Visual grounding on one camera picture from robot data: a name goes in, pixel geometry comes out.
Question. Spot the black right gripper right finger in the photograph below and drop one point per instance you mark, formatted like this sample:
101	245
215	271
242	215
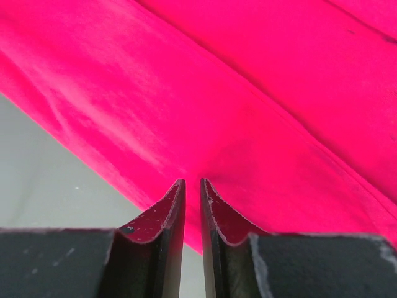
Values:
242	260

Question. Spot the red t-shirt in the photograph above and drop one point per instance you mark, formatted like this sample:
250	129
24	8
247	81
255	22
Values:
287	107

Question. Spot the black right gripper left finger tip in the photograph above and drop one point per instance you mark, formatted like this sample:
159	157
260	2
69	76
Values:
139	259

